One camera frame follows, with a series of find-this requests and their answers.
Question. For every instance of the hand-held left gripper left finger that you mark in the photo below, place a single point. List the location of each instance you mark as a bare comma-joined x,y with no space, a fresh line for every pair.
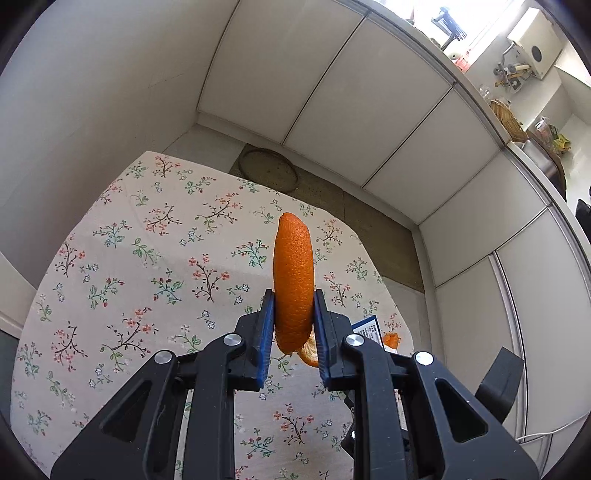
267,341

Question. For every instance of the glass jar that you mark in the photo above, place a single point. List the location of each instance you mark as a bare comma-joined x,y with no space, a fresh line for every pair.
542,129

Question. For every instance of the small orange peel piece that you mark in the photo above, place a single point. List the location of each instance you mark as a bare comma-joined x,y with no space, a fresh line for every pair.
392,340

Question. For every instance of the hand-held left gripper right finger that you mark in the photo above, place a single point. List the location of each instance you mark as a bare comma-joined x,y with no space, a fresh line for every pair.
323,341

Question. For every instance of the white cabinet unit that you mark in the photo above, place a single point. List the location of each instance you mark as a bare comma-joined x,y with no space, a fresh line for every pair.
392,115

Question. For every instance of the white wall appliance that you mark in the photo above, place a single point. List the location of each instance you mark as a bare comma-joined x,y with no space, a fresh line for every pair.
535,41

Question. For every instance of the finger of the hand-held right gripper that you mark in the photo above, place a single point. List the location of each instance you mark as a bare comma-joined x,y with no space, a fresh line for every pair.
349,415
501,374

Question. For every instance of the round woven tray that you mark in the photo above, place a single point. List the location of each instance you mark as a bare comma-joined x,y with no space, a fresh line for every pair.
268,168

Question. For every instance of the wicker basket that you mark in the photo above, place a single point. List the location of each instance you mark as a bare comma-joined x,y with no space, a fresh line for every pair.
508,122

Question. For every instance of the large orange peel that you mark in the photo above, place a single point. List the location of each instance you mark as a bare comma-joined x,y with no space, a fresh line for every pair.
293,277

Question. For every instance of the yellow-green packet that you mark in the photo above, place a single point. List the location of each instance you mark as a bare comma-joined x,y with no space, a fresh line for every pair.
562,144

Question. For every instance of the blue-edged white leaflet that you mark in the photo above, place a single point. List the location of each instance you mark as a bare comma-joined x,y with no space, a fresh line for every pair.
367,330

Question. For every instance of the floral tablecloth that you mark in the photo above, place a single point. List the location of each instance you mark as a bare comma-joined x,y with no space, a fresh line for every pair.
138,277

